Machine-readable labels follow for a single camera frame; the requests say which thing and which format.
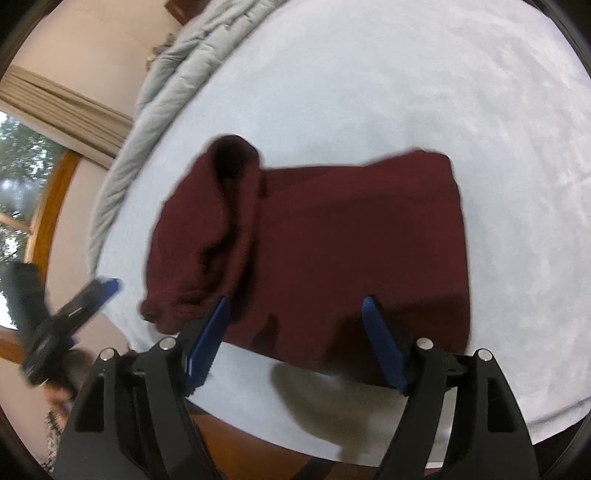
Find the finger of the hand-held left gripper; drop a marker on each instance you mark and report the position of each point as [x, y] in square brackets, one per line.
[104, 288]

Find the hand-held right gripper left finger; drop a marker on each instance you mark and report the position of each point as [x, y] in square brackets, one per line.
[210, 341]

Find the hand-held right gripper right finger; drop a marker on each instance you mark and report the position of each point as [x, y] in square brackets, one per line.
[385, 341]

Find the maroon pants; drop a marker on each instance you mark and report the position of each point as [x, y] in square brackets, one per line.
[346, 258]

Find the person's left hand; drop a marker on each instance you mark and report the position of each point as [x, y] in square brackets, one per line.
[69, 374]

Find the beige curtain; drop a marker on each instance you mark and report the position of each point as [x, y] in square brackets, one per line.
[60, 115]

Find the grey duvet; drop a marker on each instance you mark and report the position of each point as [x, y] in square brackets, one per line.
[175, 74]

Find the bed with light blue sheet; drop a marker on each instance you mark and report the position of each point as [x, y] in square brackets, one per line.
[369, 83]

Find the dark wooden headboard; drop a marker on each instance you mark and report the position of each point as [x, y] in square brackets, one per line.
[178, 7]

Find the window with wooden frame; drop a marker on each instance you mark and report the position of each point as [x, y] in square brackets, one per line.
[27, 184]

